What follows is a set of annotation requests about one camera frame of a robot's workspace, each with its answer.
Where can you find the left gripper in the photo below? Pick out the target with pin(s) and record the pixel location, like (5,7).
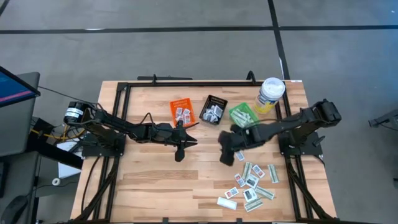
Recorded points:
(179,157)

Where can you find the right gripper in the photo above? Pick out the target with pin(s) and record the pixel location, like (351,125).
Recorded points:
(227,160)

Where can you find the green plastic basket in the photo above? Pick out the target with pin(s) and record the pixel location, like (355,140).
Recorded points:
(232,112)

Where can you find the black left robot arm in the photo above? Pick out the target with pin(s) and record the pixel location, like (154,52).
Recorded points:
(118,126)

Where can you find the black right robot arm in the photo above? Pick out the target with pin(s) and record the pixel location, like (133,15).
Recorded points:
(289,124)

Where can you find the small grey print white packet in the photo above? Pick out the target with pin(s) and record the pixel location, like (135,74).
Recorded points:
(240,156)

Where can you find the black plastic basket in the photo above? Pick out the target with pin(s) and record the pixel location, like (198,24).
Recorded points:
(203,109)

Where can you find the orange plastic basket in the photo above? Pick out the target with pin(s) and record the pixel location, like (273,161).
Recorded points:
(182,102)

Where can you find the plain white flat packet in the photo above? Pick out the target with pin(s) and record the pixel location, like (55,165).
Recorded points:
(226,203)

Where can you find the yellow Lysol wipes canister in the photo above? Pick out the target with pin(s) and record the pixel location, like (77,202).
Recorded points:
(270,93)

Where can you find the white paper sheet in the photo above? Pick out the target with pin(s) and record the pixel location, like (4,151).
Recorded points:
(66,171)

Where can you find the white tape roll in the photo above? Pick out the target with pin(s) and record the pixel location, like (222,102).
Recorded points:
(53,181)

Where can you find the black side desk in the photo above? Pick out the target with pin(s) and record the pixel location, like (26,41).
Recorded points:
(46,152)

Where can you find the grey stand leg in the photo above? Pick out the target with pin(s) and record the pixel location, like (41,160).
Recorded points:
(385,119)

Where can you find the computer monitor blue screen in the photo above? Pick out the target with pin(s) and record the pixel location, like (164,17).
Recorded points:
(12,90)

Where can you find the black computer mouse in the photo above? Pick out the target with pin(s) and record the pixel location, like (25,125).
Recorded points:
(12,210)

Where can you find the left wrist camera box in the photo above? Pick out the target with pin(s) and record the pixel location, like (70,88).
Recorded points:
(167,131)

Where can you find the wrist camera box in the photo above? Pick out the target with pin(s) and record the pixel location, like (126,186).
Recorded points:
(250,136)
(167,131)

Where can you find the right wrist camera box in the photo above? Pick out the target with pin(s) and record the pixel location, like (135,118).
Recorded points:
(250,136)

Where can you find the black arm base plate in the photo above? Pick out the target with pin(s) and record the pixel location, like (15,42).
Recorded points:
(311,146)
(93,151)

